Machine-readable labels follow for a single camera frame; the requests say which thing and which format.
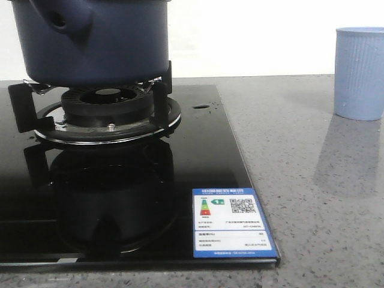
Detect right burner with pot support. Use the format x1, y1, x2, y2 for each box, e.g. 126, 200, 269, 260
8, 67, 181, 146

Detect blue energy label sticker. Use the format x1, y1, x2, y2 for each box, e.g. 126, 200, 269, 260
192, 188, 279, 260

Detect light blue ribbed plastic cup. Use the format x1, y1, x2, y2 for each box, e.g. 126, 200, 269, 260
334, 27, 383, 121

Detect dark blue cooking pot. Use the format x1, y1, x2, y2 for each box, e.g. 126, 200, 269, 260
11, 1, 169, 87

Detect black glass gas stove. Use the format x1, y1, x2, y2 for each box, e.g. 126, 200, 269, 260
0, 83, 283, 268

